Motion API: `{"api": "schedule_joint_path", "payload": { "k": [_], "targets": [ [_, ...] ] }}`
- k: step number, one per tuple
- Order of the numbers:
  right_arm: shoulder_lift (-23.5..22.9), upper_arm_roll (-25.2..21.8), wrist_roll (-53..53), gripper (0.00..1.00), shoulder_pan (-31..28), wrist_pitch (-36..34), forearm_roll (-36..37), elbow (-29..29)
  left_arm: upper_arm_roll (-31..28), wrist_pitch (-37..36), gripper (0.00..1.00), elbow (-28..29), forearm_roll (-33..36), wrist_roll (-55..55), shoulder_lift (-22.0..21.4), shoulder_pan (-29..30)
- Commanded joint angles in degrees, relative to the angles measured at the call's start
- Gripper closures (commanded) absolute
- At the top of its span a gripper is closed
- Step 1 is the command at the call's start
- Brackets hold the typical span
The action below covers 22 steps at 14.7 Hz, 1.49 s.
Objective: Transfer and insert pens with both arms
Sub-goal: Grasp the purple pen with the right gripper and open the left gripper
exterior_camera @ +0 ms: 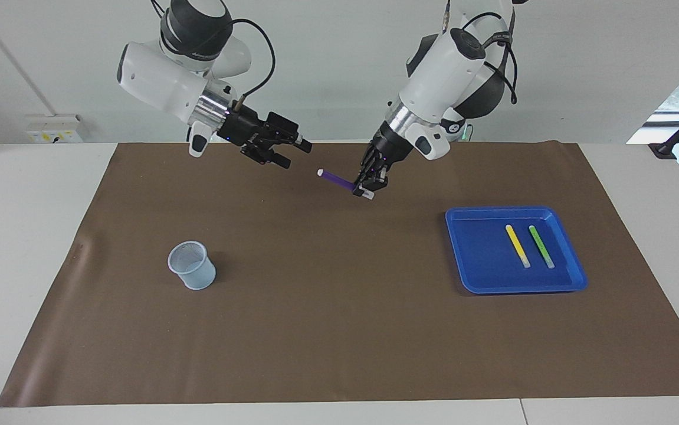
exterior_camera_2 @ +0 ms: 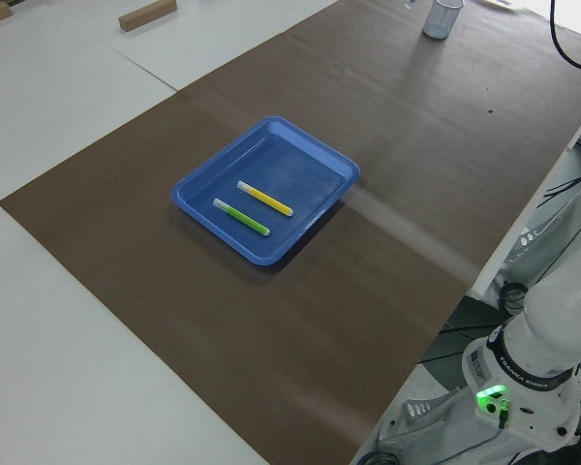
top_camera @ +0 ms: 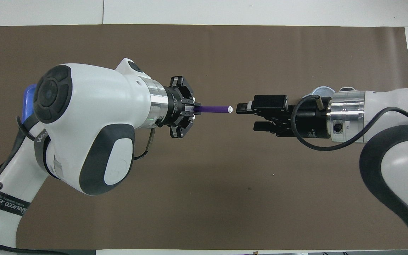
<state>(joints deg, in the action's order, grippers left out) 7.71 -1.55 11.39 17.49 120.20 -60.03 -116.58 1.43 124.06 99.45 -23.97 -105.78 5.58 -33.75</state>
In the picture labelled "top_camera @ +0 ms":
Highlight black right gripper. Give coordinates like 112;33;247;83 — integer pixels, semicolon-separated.
236;95;332;139

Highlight brown paper table mat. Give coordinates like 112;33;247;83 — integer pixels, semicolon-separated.
0;24;408;250

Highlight blue plastic tray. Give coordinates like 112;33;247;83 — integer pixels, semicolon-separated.
22;84;38;123

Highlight purple marker pen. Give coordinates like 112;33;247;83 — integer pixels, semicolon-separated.
193;105;233;114

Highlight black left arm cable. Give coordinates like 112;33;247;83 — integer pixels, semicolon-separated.
0;115;156;255

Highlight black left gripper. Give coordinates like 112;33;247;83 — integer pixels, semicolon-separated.
157;75;201;138

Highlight silver mesh pen cup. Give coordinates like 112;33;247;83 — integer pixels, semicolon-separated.
301;86;335;107

